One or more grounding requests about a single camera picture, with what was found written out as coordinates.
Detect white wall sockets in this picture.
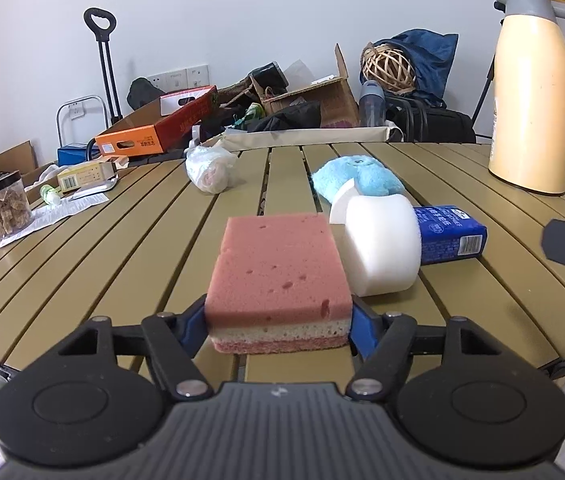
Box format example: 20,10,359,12
146,63,210,92

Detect chrome tube frame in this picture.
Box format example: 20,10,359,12
55,94,112,149

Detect black cloth bundle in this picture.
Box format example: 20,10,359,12
126,76,168,112

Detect white paper sheets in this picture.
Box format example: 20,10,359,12
0,179,114,249

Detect khaki folding table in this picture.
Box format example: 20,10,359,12
0,141,565,411

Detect open cardboard box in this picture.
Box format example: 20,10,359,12
260,43,362,129

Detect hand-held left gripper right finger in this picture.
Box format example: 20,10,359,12
344,295,509,403

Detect pale yellow small box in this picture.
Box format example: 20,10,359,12
56,159,119,194

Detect clear jar of brown snacks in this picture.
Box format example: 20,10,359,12
0,170,34,242

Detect small green white bottle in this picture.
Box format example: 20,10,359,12
39,184,63,207

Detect black trolley handle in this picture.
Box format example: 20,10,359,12
83,6,124,129

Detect black duffel bag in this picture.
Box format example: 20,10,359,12
387,94,478,144

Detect dark blue bag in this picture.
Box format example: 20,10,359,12
361,28,460,109

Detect rattan ball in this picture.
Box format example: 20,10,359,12
360,41,417,94

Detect small blue box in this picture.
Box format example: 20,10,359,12
56,143,99,168

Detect light blue plush toy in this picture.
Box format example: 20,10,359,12
311,155,407,204

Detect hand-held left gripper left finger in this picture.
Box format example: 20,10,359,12
55,295,214,402

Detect grey blue water bottle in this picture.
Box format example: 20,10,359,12
358,79,388,129

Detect black clothing pile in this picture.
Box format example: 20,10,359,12
249,100,324,134

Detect black rectangular case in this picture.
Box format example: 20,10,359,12
249,60,290,94

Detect cream thermos jug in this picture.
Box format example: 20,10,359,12
487,0,565,198

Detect white foam block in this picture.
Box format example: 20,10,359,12
344,194,423,298

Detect clear plastic bag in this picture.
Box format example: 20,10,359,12
184,139,239,197

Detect brown cardboard box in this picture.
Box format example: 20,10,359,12
0,139,59,252

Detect black stand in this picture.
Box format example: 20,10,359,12
471,51,499,137

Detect pink layered sponge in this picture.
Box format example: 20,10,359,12
205,213,354,356

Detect blue tissue packet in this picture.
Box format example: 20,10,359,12
411,204,489,267

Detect orange cardboard box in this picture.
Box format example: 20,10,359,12
94,84,219,157

